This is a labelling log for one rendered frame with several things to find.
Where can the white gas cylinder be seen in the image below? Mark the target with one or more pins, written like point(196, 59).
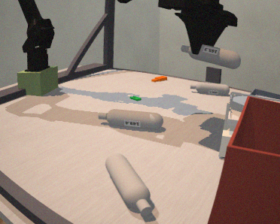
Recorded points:
point(130, 186)

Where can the red open box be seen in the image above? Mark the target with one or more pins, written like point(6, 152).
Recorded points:
point(249, 188)

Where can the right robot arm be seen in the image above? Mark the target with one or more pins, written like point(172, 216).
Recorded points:
point(40, 33)

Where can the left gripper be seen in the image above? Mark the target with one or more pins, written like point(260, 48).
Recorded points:
point(197, 18)

